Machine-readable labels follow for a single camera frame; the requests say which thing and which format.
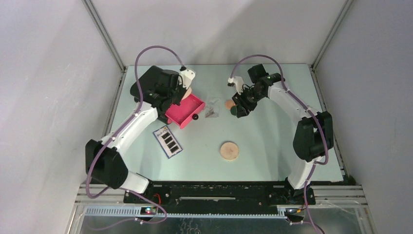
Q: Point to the orange round sponge left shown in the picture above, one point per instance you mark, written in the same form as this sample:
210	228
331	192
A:
229	104

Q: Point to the bob pin card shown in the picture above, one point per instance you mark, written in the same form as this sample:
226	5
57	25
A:
167	141

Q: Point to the dark green round sponge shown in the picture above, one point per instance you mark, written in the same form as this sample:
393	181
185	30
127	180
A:
233	110

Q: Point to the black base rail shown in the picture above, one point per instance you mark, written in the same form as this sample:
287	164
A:
227	198

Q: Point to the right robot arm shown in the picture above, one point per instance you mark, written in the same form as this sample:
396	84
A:
314	135

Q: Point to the large beige sponge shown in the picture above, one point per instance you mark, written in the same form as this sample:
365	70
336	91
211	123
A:
187	93

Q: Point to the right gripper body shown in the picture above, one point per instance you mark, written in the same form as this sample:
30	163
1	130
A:
248	98

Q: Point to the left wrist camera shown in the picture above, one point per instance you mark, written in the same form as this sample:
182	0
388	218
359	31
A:
186	77

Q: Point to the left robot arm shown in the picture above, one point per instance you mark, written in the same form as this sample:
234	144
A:
105	158

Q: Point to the clear bag of clips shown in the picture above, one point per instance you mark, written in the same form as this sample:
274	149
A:
212	107

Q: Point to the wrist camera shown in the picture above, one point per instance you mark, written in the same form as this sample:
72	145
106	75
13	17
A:
186	77
236	82

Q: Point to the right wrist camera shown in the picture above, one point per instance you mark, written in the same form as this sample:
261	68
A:
236	82

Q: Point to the beige round sponge lower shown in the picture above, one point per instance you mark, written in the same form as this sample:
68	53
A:
229	151

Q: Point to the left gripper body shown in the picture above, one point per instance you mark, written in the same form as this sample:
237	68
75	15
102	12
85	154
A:
176	95

